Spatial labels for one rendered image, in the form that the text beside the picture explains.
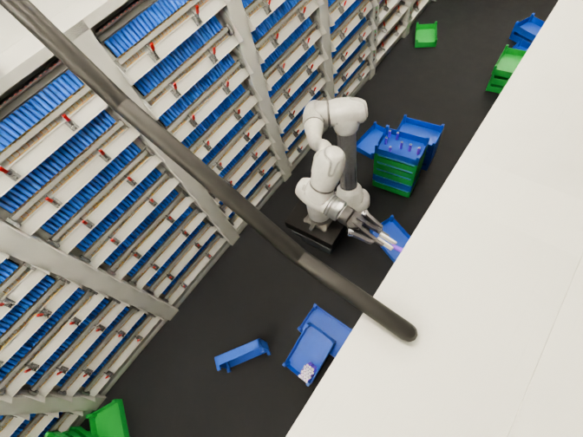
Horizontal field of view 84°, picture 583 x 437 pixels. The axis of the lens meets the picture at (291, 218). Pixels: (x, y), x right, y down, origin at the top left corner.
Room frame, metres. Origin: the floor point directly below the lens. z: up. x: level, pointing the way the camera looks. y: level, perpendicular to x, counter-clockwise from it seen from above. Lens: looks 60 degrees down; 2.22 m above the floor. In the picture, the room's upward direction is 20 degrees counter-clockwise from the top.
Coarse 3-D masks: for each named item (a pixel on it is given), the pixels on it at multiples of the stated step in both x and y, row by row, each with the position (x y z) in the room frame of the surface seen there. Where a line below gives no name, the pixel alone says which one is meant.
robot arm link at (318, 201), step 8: (304, 184) 0.74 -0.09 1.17; (296, 192) 0.74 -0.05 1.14; (304, 192) 0.71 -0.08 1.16; (312, 192) 0.68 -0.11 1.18; (320, 192) 0.67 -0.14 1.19; (328, 192) 0.66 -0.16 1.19; (304, 200) 0.70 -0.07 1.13; (312, 200) 0.67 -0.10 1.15; (320, 200) 0.66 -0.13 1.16; (328, 200) 0.65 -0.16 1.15; (312, 208) 0.67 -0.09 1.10; (320, 208) 0.64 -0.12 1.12
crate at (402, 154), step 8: (384, 136) 1.44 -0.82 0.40; (392, 136) 1.42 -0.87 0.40; (400, 136) 1.39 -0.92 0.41; (408, 136) 1.35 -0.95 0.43; (416, 136) 1.31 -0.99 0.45; (376, 144) 1.34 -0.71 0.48; (384, 144) 1.38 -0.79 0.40; (392, 144) 1.35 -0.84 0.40; (408, 144) 1.31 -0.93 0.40; (416, 144) 1.28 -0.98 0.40; (424, 144) 1.25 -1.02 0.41; (376, 152) 1.33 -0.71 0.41; (384, 152) 1.29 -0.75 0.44; (392, 152) 1.29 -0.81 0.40; (400, 152) 1.27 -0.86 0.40; (408, 152) 1.25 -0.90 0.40; (416, 152) 1.22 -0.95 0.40; (400, 160) 1.20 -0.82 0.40; (408, 160) 1.17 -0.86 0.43; (416, 160) 1.13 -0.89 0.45
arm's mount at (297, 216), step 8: (296, 208) 1.20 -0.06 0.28; (304, 208) 1.18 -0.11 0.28; (288, 216) 1.16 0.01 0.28; (296, 216) 1.14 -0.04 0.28; (304, 216) 1.12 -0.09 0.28; (288, 224) 1.11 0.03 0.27; (296, 224) 1.08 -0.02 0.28; (304, 224) 1.06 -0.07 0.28; (336, 224) 0.98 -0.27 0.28; (304, 232) 1.01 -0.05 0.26; (312, 232) 0.98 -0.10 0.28; (320, 232) 0.96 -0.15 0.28; (328, 232) 0.94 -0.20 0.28; (336, 232) 0.92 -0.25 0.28; (320, 240) 0.91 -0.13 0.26; (328, 240) 0.88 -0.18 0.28; (336, 240) 0.88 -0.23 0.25
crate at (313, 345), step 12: (312, 324) 0.45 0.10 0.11; (300, 336) 0.41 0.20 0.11; (312, 336) 0.39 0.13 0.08; (324, 336) 0.36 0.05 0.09; (300, 348) 0.35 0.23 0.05; (312, 348) 0.33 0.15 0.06; (324, 348) 0.30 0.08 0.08; (288, 360) 0.31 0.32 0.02; (300, 360) 0.29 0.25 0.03; (312, 360) 0.26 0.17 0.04; (324, 360) 0.23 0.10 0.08; (300, 372) 0.22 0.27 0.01
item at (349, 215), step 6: (348, 210) 0.59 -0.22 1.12; (354, 210) 0.59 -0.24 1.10; (342, 216) 0.58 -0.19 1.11; (348, 216) 0.57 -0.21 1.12; (354, 216) 0.58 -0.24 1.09; (360, 216) 0.57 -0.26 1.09; (342, 222) 0.57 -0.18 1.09; (348, 222) 0.56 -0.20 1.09; (360, 222) 0.55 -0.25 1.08; (348, 228) 0.54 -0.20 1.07; (354, 228) 0.53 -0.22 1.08
